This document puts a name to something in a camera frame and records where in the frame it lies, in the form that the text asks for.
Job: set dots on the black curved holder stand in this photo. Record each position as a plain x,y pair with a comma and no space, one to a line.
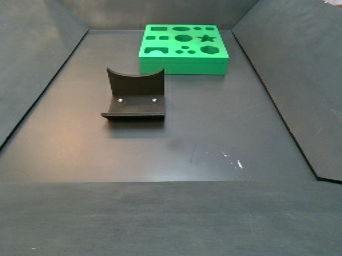
136,89

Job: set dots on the green shape sorter block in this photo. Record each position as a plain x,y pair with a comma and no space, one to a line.
183,49

